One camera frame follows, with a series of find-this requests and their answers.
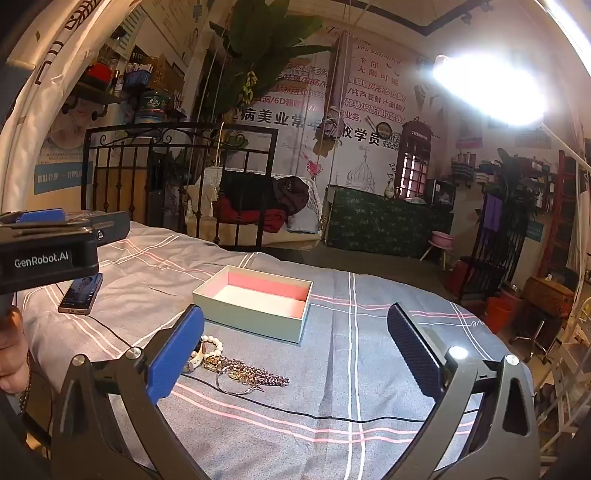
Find wicker basket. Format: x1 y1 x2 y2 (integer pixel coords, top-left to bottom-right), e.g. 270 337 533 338
523 276 576 318

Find large green leaf plant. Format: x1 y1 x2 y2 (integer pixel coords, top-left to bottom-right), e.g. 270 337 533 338
209 0 334 121

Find red ladder shelf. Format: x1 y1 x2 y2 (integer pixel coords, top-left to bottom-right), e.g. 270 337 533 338
540 150 583 278

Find beige strap wristwatch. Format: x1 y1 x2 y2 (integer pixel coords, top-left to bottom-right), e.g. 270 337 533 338
184 340 205 373

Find person's left hand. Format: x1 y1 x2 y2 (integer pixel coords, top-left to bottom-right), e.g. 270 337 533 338
0 305 29 394

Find orange bucket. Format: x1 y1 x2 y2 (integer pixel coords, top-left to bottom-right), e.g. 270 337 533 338
484 296 523 334

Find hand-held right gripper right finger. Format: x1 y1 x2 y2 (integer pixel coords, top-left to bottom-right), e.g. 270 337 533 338
385 302 541 480

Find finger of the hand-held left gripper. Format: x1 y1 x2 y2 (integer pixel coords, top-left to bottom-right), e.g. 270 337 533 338
0 209 68 229
65 211 133 243

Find dark clothes pile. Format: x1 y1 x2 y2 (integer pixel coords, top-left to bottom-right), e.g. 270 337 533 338
221 170 311 217

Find white printed cloth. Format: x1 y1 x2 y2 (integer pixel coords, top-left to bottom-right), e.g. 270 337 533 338
0 0 139 213

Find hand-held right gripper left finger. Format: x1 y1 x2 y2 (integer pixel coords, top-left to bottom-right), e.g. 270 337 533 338
51 305 213 480

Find smartphone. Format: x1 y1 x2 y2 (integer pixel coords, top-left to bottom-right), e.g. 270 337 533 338
58 272 104 315

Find purple cloth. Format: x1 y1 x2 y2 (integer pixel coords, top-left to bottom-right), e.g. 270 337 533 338
484 194 505 232

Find silver chain mesh necklace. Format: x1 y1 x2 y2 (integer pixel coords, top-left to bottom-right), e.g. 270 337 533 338
230 364 290 389

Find red box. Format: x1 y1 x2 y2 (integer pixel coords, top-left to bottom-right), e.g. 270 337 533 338
444 259 472 297

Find pink stool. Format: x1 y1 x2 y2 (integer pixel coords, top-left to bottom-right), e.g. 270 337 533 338
420 232 455 271

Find thin silver hoop bracelet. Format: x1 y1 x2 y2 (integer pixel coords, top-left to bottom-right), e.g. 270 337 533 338
216 364 265 396

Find wall shelf with boxes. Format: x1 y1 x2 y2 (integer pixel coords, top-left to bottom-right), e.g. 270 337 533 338
60 44 186 126

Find green floral covered cabinet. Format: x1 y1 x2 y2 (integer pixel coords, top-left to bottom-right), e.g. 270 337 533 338
325 185 455 259

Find black iron bed frame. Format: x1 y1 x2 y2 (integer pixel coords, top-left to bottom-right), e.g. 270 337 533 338
82 123 280 251

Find grey checked bed blanket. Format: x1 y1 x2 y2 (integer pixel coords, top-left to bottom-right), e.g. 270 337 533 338
9 220 536 480

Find bright ceiling lamp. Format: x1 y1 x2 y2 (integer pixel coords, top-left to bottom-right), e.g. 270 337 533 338
433 50 551 129

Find red phone booth decoration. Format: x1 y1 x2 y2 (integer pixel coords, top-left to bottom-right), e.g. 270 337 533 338
398 117 434 200

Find red cloth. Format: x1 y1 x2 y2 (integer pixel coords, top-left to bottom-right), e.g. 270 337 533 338
213 196 288 234

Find black metal rack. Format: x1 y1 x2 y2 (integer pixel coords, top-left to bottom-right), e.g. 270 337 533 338
457 193 528 306

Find black cable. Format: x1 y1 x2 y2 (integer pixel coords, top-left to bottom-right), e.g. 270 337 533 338
55 281 481 423

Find wall poster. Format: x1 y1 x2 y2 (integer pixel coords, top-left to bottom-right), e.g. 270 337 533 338
272 23 445 195

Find pale green box pink lining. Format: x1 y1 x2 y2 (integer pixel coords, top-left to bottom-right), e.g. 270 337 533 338
192 265 314 345

